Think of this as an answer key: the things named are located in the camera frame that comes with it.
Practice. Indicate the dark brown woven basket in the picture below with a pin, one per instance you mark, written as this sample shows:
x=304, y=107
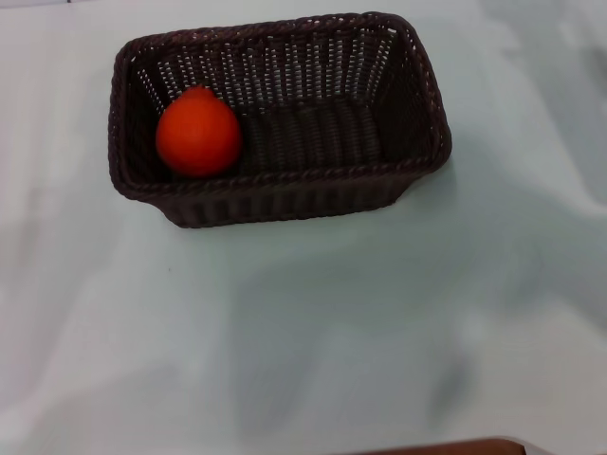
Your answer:
x=308, y=142

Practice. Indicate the orange toy fruit with stem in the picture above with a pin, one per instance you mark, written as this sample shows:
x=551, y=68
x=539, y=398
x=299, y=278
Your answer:
x=199, y=135

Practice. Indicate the white tablecloth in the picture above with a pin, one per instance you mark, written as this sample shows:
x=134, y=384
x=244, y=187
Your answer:
x=308, y=355

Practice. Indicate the brown wooden edge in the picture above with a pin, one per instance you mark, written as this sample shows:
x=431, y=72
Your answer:
x=450, y=449

